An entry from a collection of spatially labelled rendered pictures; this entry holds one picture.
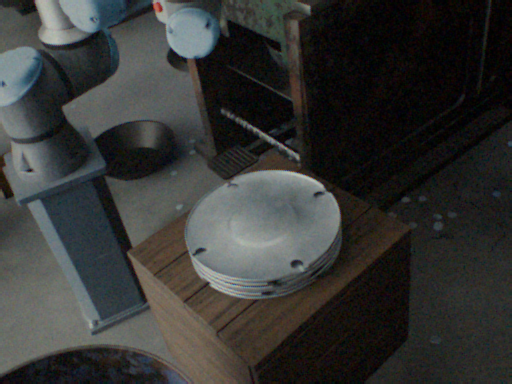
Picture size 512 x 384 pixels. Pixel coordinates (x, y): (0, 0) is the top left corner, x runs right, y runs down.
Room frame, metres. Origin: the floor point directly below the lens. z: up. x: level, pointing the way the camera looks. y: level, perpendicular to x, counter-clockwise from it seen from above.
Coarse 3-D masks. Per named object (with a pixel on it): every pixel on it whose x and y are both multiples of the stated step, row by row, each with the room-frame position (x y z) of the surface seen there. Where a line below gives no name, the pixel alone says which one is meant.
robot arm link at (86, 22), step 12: (60, 0) 0.75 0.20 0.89; (72, 0) 0.73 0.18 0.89; (84, 0) 0.72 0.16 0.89; (96, 0) 0.72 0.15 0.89; (108, 0) 0.73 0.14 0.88; (120, 0) 0.74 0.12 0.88; (132, 0) 0.75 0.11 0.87; (144, 0) 0.77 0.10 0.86; (72, 12) 0.74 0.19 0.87; (84, 12) 0.72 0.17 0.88; (96, 12) 0.71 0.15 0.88; (108, 12) 0.72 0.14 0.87; (120, 12) 0.74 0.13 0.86; (132, 12) 0.76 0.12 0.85; (84, 24) 0.73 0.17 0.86; (96, 24) 0.72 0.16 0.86; (108, 24) 0.73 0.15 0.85
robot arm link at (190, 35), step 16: (208, 0) 0.83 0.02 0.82; (176, 16) 0.81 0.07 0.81; (192, 16) 0.80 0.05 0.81; (208, 16) 0.81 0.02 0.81; (176, 32) 0.80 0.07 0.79; (192, 32) 0.80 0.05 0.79; (208, 32) 0.80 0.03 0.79; (176, 48) 0.81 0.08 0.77; (192, 48) 0.80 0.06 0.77; (208, 48) 0.80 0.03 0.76
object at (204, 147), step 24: (216, 48) 1.60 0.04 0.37; (240, 48) 1.63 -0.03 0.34; (192, 72) 1.57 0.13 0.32; (216, 72) 1.58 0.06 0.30; (216, 96) 1.57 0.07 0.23; (240, 96) 1.62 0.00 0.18; (264, 96) 1.67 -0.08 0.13; (216, 120) 1.56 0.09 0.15; (264, 120) 1.66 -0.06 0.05; (288, 120) 1.70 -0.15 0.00; (216, 144) 1.55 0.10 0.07; (240, 144) 1.59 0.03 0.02
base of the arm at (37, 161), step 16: (64, 128) 1.04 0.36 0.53; (16, 144) 1.01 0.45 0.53; (32, 144) 1.00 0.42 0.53; (48, 144) 1.00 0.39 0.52; (64, 144) 1.02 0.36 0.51; (80, 144) 1.05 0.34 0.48; (16, 160) 1.01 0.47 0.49; (32, 160) 0.99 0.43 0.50; (48, 160) 0.99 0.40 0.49; (64, 160) 1.00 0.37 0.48; (80, 160) 1.02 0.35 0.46; (32, 176) 0.99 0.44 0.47; (48, 176) 0.98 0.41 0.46; (64, 176) 0.99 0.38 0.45
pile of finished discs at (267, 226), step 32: (224, 192) 0.91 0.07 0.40; (256, 192) 0.90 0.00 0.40; (288, 192) 0.88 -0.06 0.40; (320, 192) 0.87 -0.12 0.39; (192, 224) 0.84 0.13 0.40; (224, 224) 0.82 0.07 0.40; (256, 224) 0.80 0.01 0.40; (288, 224) 0.78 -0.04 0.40; (320, 224) 0.77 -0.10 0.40; (192, 256) 0.76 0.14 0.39; (224, 256) 0.74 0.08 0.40; (256, 256) 0.73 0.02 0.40; (288, 256) 0.71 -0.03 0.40; (320, 256) 0.69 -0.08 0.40; (224, 288) 0.69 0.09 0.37; (256, 288) 0.66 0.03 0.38; (288, 288) 0.67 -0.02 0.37
